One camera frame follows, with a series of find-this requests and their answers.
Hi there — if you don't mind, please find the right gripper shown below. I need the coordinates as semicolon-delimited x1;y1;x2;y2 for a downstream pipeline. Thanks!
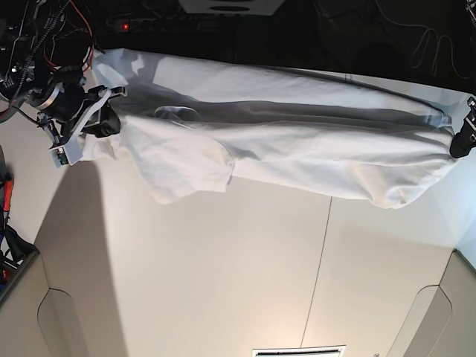
36;85;127;146

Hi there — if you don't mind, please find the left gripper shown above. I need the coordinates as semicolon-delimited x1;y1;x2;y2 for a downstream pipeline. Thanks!
449;97;476;158

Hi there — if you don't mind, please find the white t-shirt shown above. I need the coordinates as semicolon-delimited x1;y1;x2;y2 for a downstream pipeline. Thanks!
83;49;457;209

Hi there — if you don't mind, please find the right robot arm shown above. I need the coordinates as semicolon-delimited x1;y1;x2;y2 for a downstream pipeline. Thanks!
1;1;120;144

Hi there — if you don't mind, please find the black power strip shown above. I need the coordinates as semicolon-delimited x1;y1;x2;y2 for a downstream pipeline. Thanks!
106;17;225;33

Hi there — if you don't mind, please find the white device top centre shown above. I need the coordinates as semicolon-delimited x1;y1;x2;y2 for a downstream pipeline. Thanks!
178;0;285;16

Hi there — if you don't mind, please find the black bin with tools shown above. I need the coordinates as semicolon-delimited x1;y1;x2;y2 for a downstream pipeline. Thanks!
1;225;39;300

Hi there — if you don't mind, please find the red handled tool left edge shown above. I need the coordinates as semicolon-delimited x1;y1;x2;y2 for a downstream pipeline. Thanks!
1;149;13;239

